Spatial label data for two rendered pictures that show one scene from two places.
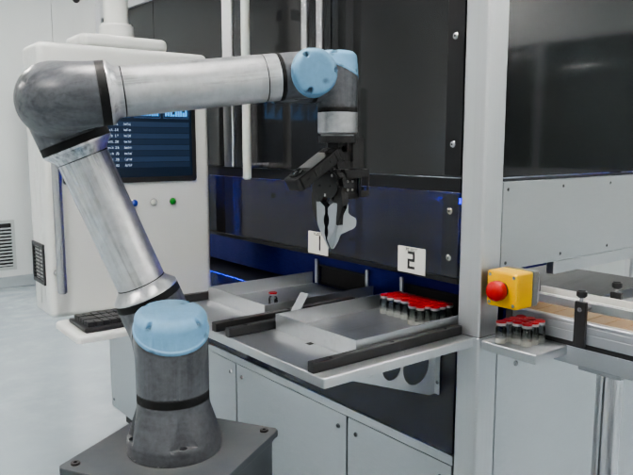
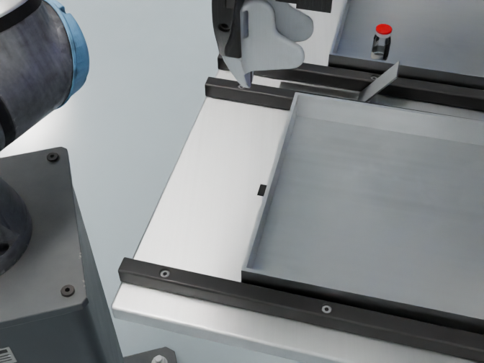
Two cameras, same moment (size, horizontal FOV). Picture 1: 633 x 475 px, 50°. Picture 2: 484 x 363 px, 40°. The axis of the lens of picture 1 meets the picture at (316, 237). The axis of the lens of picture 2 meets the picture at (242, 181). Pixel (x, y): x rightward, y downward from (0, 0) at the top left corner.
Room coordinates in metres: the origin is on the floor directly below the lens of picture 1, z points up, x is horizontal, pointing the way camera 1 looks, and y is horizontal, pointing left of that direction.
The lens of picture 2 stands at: (1.02, -0.36, 1.43)
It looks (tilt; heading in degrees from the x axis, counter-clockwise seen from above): 48 degrees down; 54
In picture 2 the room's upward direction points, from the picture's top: 1 degrees counter-clockwise
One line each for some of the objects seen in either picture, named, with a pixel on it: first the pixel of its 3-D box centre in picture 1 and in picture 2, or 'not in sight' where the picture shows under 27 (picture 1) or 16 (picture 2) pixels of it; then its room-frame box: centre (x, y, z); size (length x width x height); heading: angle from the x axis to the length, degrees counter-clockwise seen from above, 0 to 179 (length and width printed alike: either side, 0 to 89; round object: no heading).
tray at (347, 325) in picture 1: (373, 320); (433, 210); (1.44, -0.12, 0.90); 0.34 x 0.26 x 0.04; 129
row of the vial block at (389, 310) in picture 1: (408, 309); not in sight; (1.51, -0.21, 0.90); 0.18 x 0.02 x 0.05; 39
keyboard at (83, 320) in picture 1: (149, 312); not in sight; (1.83, 0.46, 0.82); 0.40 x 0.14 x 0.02; 127
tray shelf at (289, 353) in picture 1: (309, 320); (400, 114); (1.54, 0.02, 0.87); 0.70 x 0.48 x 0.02; 38
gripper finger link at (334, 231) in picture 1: (343, 224); (264, 51); (1.27, -0.05, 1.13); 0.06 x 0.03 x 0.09; 128
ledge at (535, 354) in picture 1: (527, 345); not in sight; (1.34, -0.43, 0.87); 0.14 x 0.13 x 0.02; 128
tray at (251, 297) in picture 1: (290, 292); (469, 26); (1.72, 0.07, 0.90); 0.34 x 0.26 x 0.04; 128
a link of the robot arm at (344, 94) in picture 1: (335, 81); not in sight; (1.28, -0.04, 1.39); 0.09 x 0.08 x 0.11; 109
